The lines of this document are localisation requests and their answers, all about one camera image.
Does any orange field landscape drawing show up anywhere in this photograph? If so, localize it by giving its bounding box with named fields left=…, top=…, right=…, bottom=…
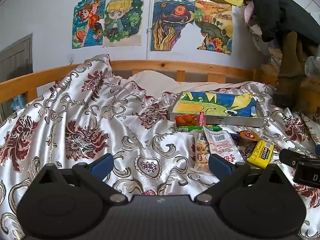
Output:
left=194, top=0, right=233, bottom=55

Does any dinosaur drawing tray liner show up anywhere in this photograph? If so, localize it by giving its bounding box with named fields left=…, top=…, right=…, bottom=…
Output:
left=174, top=92, right=258, bottom=118

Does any golden snack packet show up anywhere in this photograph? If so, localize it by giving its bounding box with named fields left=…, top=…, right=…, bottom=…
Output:
left=236, top=130, right=261, bottom=142

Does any clear plastic bag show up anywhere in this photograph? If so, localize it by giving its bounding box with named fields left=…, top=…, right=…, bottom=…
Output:
left=303, top=55, right=320, bottom=77

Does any pale crumpled cloth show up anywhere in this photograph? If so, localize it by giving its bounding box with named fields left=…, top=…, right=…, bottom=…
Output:
left=246, top=20, right=283, bottom=56

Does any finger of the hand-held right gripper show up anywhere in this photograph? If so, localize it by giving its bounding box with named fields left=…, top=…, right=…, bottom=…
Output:
left=279, top=149, right=308, bottom=167

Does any floral printed satin blanket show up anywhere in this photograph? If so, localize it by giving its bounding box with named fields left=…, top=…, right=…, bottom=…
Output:
left=0, top=54, right=320, bottom=240

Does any cream bed sheet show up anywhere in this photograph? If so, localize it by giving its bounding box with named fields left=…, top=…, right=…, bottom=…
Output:
left=114, top=70, right=250, bottom=98

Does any white wall pipe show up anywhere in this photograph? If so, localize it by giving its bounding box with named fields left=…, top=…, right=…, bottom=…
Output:
left=147, top=0, right=154, bottom=61

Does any grey metal tray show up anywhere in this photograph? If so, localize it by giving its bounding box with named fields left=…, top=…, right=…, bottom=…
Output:
left=169, top=91, right=265, bottom=127

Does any white snack packet with barcode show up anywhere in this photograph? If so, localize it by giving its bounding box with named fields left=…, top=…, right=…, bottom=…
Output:
left=202, top=126, right=245, bottom=165

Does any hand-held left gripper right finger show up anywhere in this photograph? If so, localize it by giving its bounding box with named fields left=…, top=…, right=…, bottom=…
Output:
left=195, top=153, right=296, bottom=204

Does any clear nut snack packet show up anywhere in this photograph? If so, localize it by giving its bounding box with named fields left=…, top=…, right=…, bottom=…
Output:
left=194, top=133, right=212, bottom=172

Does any blond child drawing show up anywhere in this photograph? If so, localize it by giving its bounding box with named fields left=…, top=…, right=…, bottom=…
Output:
left=102, top=0, right=144, bottom=47

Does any green sausage stick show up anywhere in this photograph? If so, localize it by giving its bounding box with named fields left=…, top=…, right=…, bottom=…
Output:
left=177, top=126, right=222, bottom=133

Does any tall orange-haired girl drawing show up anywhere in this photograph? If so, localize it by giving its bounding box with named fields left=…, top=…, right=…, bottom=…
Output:
left=72, top=0, right=107, bottom=49

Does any grey door panel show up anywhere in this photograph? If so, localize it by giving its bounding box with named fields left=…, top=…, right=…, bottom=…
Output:
left=0, top=33, right=34, bottom=120

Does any yellow snack packet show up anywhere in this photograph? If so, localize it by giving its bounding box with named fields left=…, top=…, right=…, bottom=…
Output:
left=246, top=140, right=275, bottom=169

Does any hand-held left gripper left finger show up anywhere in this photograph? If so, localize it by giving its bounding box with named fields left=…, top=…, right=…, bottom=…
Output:
left=26, top=153, right=128, bottom=204

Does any pink cloth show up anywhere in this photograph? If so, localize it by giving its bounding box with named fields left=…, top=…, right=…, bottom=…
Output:
left=243, top=1, right=256, bottom=22

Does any orange snack packet red label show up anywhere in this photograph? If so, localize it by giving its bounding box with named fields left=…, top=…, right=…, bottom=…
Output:
left=174, top=113, right=206, bottom=127

